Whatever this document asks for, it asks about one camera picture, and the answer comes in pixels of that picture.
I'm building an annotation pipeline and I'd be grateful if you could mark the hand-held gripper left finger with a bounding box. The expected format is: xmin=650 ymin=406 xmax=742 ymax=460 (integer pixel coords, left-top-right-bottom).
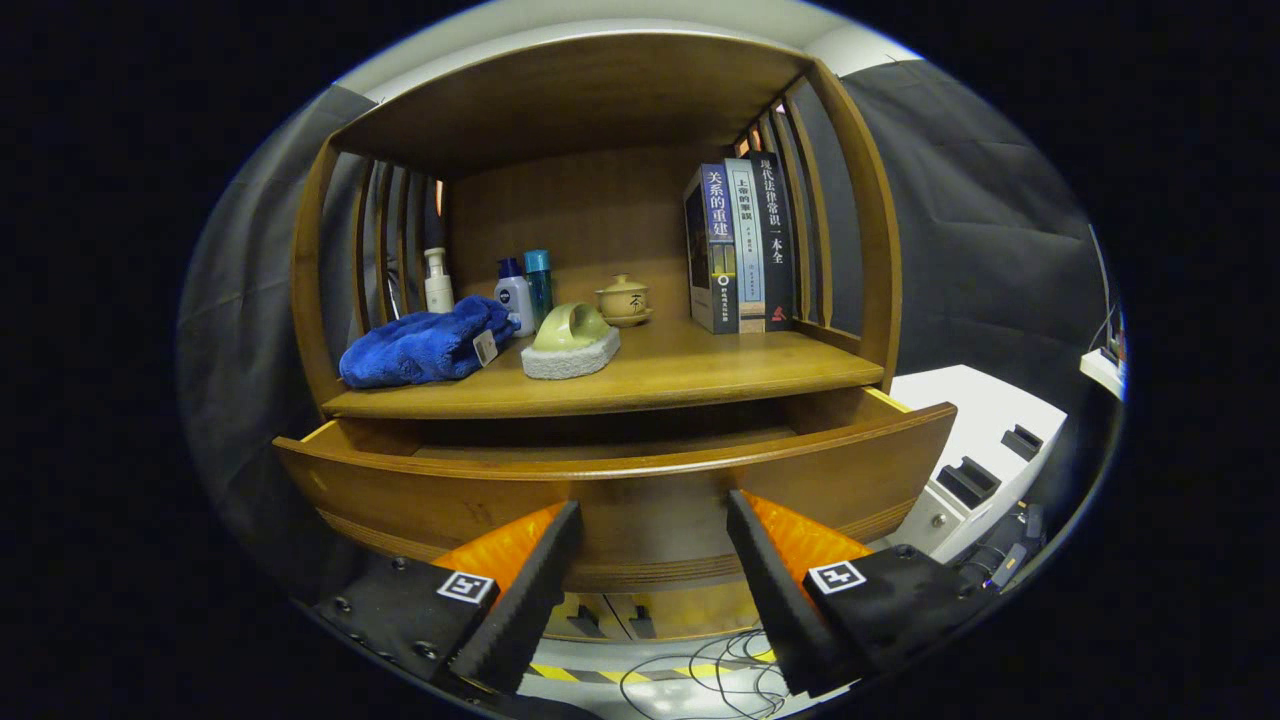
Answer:
xmin=315 ymin=500 xmax=583 ymax=696

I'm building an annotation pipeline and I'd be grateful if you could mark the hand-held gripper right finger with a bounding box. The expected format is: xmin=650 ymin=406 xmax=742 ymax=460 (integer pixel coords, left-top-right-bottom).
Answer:
xmin=726 ymin=490 xmax=999 ymax=698

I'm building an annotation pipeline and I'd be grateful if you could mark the wooden drawer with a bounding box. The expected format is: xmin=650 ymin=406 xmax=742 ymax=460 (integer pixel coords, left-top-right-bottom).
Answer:
xmin=272 ymin=385 xmax=958 ymax=593

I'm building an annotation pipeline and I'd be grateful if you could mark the green handle sponge brush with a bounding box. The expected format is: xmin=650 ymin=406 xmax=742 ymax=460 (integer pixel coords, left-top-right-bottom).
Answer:
xmin=520 ymin=302 xmax=622 ymax=381

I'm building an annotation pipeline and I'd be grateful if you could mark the wooden cabinet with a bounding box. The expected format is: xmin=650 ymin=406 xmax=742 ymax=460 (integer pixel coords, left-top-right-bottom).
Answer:
xmin=290 ymin=30 xmax=904 ymax=643

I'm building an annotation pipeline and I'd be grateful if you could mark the black computer tower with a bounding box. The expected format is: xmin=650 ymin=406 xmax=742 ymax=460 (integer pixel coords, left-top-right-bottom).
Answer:
xmin=955 ymin=500 xmax=1049 ymax=591

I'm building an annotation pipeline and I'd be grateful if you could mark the blue towel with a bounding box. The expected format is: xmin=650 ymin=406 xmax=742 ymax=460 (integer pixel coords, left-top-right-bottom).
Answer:
xmin=339 ymin=294 xmax=519 ymax=390

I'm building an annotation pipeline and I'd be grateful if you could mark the white box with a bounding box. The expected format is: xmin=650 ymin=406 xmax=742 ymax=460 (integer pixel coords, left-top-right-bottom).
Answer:
xmin=885 ymin=364 xmax=1069 ymax=566

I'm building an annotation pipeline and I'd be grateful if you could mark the white bottle blue cap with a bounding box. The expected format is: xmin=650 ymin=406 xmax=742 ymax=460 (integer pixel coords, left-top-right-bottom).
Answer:
xmin=494 ymin=258 xmax=536 ymax=338

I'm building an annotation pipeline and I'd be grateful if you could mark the beige lidded teacup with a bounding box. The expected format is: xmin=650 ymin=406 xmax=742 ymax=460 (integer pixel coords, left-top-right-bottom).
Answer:
xmin=595 ymin=274 xmax=654 ymax=329

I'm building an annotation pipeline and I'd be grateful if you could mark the teal clear bottle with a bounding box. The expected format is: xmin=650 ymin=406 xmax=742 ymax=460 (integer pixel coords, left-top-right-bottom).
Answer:
xmin=524 ymin=249 xmax=555 ymax=326

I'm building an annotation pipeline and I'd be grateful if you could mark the white pump bottle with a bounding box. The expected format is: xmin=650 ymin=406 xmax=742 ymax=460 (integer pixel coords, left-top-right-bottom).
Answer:
xmin=423 ymin=247 xmax=456 ymax=314

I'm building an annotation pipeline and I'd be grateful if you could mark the black spine book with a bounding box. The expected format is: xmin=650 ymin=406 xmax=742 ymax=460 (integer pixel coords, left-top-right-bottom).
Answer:
xmin=748 ymin=150 xmax=798 ymax=332

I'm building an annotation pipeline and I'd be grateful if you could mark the pale blue spine book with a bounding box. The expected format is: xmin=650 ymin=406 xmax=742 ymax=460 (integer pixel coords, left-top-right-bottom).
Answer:
xmin=724 ymin=158 xmax=769 ymax=334

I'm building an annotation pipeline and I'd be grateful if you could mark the white side table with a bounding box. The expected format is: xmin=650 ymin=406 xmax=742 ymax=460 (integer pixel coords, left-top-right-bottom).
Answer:
xmin=1080 ymin=345 xmax=1126 ymax=401

